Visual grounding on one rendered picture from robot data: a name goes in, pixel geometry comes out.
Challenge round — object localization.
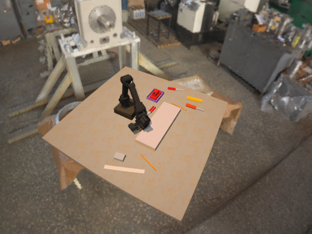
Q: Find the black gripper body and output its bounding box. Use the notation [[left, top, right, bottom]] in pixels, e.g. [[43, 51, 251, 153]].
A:
[[128, 116, 150, 131]]

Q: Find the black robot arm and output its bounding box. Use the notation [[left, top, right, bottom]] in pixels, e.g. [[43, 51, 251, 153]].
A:
[[118, 74, 150, 130]]

